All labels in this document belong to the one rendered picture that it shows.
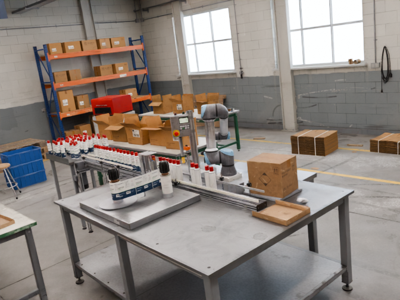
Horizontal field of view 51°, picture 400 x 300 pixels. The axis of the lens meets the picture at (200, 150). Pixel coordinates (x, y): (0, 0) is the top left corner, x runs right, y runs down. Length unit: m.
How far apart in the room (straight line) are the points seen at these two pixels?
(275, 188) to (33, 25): 8.90
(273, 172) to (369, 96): 5.53
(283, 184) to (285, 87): 6.30
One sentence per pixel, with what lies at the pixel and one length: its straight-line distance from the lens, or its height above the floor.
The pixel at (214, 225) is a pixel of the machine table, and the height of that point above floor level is 0.83.
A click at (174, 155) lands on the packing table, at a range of 5.25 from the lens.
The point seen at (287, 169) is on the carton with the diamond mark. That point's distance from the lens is 3.25.
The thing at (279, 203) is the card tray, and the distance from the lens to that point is 3.17.
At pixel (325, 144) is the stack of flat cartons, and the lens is 7.33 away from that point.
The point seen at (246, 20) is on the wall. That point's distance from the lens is 9.97.
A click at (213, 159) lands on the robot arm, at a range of 3.77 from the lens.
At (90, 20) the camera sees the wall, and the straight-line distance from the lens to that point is 11.92.
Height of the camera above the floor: 2.02
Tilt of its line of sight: 14 degrees down
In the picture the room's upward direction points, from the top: 7 degrees counter-clockwise
